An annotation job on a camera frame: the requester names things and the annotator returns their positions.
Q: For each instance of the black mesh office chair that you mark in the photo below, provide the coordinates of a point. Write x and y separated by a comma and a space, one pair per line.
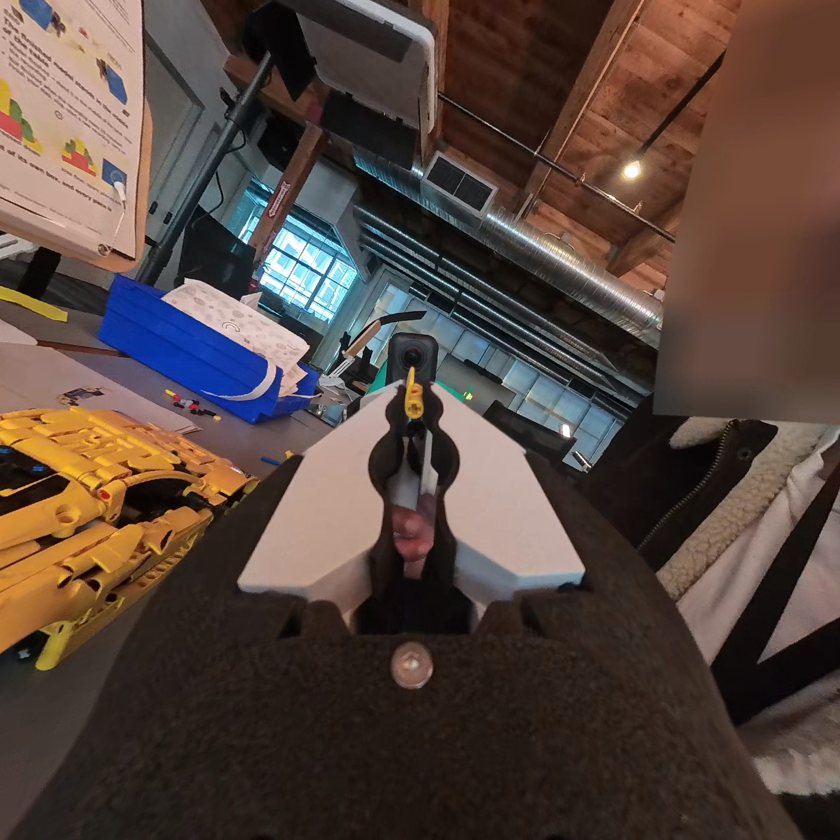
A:
525, 433

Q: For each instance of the round ceiling lamp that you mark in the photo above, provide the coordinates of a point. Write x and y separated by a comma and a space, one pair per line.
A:
631, 170

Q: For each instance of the scattered mixed brick pieces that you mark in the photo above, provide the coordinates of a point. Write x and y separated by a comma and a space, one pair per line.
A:
269, 459

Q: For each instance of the person's right hand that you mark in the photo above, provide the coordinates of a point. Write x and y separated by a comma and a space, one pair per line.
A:
413, 535

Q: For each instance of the yellow toy brick car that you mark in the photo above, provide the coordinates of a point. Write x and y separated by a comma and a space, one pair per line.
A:
131, 544

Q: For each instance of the wooden tilting book stand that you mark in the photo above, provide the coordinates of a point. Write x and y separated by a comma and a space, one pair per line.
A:
364, 341

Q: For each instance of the dark ceiling pipes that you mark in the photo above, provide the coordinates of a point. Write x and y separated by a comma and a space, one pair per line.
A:
459, 282

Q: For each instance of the small yellow connector brick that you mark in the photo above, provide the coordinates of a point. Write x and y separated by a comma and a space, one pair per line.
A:
415, 403

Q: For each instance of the small cluster of brick pieces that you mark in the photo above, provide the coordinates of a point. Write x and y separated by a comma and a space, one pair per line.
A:
193, 405

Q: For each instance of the black monitor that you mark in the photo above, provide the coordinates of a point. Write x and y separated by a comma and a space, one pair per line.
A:
216, 256

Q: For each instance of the white vent grille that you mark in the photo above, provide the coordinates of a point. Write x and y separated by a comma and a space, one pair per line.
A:
459, 184

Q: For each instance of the overhead panel on pole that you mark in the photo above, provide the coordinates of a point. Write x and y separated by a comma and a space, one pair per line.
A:
367, 52

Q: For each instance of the instruction board on stand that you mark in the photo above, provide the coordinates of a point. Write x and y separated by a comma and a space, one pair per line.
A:
124, 264
65, 131

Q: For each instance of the open instruction booklet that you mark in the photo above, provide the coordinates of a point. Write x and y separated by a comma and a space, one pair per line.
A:
39, 387

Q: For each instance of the red white sign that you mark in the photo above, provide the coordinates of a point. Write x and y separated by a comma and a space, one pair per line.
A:
277, 200

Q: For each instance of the black stand pole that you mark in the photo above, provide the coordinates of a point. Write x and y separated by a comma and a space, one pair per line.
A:
197, 184

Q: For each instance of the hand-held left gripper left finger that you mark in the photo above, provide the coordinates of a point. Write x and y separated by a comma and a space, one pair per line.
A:
308, 525

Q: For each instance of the black ceiling conduit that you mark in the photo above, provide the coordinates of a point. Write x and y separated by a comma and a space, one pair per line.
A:
558, 168

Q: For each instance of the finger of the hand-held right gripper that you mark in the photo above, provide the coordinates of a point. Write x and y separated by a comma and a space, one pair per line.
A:
403, 485
428, 467

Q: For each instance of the white patterned paper bag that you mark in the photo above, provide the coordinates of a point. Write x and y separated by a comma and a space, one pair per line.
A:
236, 321

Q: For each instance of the blue plastic bin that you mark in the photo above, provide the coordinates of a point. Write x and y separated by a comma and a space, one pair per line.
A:
177, 354

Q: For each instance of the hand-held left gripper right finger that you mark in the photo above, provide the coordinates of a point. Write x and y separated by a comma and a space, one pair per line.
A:
512, 525

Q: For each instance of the wooden post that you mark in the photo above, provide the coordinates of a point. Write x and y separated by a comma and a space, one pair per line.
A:
295, 170

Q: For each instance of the silver spiral air duct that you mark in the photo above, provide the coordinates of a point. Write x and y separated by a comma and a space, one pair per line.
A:
558, 262

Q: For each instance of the large paned window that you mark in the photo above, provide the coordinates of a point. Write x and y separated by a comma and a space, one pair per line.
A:
302, 275

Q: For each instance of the yellow paper strip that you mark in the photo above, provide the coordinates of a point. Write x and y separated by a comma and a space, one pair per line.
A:
33, 303

